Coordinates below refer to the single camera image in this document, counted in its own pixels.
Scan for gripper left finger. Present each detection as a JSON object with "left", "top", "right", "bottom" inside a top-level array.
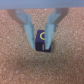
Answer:
[{"left": 7, "top": 8, "right": 36, "bottom": 44}]

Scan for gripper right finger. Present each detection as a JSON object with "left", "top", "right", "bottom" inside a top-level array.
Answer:
[{"left": 43, "top": 7, "right": 71, "bottom": 50}]

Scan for purple block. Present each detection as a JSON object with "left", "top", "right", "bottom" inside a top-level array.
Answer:
[{"left": 33, "top": 29, "right": 52, "bottom": 54}]

